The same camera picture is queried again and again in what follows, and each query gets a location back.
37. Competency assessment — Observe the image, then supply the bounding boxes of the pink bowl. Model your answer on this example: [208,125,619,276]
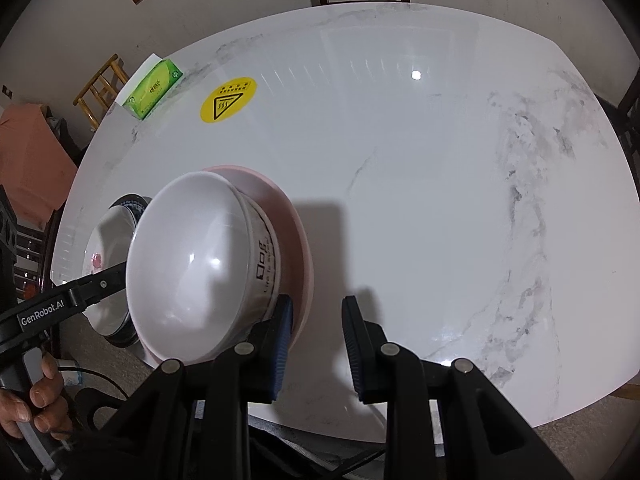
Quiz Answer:
[140,164,315,368]

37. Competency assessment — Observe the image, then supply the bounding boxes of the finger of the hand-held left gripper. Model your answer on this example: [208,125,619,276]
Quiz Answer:
[65,260,128,307]

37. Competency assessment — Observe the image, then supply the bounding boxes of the white plate pink flowers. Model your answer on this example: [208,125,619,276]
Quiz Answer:
[85,205,147,336]

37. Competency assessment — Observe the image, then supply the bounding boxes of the black cable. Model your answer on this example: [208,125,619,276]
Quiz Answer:
[55,366,136,403]

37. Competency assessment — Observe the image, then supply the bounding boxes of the pink cloth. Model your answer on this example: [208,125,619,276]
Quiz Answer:
[0,104,78,211]

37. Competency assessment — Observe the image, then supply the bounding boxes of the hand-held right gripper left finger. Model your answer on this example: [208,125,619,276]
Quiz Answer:
[102,294,296,480]

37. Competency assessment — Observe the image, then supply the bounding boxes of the bamboo chair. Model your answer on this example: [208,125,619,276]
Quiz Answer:
[74,54,131,131]

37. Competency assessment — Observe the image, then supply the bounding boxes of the green tissue box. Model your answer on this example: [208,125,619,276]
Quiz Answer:
[122,57,184,121]

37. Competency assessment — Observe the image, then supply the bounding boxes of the yellow warning sticker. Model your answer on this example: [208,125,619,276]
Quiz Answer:
[200,76,257,124]

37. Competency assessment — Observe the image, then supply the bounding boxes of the white ribbed bowl black print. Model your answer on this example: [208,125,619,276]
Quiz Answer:
[126,171,282,367]

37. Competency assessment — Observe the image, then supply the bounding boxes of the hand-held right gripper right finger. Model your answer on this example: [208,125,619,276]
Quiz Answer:
[341,296,576,480]

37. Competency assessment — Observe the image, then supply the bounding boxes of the person's left hand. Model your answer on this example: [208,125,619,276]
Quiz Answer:
[0,352,73,441]

